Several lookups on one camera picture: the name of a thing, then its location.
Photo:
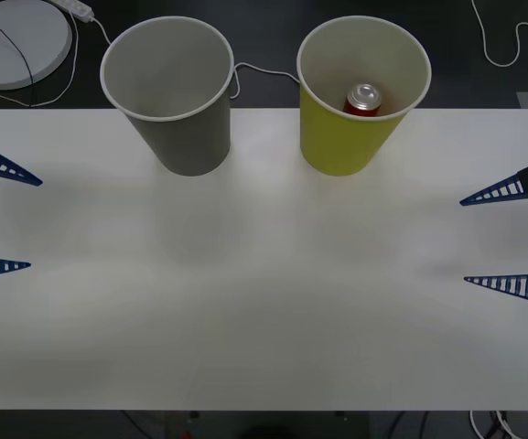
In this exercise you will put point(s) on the white round disc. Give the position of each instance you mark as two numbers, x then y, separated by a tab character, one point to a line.
44	32

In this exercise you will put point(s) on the white power strip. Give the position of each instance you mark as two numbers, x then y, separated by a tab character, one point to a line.
78	9

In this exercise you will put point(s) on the red drink can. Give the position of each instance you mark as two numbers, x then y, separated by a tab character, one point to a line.
363	99

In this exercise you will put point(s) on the yellow-green plastic bin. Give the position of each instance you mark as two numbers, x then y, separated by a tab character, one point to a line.
337	142

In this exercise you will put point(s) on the grey plastic bin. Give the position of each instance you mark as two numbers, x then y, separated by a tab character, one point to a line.
186	142

